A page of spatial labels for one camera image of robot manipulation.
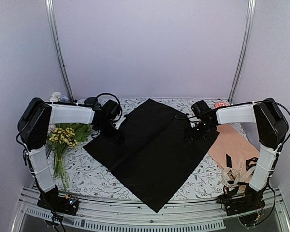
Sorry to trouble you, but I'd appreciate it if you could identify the yellow small flower bunch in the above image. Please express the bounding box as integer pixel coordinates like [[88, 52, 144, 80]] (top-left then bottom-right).
[[48, 127, 78, 147]]

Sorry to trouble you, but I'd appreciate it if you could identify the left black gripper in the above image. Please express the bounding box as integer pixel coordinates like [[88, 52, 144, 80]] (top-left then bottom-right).
[[96, 120, 125, 145]]

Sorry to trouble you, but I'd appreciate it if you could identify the left aluminium frame post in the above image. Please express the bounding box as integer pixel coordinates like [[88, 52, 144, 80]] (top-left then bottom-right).
[[45, 0, 74, 102]]

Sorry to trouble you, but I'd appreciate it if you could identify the red patterned small bowl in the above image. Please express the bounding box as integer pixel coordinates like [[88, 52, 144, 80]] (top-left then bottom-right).
[[214, 101, 229, 109]]

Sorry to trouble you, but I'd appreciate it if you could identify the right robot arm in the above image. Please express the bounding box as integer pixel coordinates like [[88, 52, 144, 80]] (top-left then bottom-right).
[[191, 98, 290, 192]]

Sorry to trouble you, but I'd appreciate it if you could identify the green leafy flower bunch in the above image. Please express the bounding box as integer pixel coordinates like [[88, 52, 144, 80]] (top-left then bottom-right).
[[47, 123, 92, 189]]

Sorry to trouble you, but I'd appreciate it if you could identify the pink wrapping paper sheet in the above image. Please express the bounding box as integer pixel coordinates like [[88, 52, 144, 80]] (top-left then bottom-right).
[[208, 124, 259, 170]]

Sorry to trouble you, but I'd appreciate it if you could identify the floral patterned tablecloth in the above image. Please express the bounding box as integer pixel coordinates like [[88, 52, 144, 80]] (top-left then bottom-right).
[[40, 97, 247, 201]]

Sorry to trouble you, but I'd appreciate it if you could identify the right aluminium frame post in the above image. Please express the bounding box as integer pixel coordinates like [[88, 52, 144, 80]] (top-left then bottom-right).
[[228, 0, 256, 103]]

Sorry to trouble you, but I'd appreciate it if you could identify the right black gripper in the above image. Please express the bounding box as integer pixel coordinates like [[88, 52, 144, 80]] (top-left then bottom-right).
[[184, 120, 214, 143]]

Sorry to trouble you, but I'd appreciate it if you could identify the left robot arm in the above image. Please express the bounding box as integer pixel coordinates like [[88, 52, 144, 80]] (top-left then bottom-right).
[[16, 97, 125, 210]]

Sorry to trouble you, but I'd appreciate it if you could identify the dark grey mug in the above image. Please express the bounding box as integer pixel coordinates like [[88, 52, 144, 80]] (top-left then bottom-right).
[[84, 97, 98, 105]]

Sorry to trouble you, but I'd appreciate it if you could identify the aluminium frame post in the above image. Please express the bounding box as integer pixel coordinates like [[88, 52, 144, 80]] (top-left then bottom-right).
[[228, 0, 256, 103], [45, 0, 74, 102]]

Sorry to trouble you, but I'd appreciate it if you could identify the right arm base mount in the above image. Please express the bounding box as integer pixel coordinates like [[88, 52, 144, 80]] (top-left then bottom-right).
[[219, 192, 265, 227]]

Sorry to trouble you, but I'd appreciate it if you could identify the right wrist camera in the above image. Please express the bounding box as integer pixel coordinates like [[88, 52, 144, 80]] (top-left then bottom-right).
[[191, 100, 211, 116]]

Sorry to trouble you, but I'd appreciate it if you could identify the cream printed ribbon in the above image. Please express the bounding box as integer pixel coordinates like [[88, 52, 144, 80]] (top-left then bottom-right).
[[221, 166, 256, 196]]

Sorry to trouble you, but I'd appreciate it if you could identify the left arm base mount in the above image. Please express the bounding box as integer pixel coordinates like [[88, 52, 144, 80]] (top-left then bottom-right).
[[37, 193, 79, 216]]

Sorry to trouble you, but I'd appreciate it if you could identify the black wrapping paper sheet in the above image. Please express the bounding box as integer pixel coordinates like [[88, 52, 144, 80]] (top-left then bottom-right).
[[84, 99, 219, 212]]

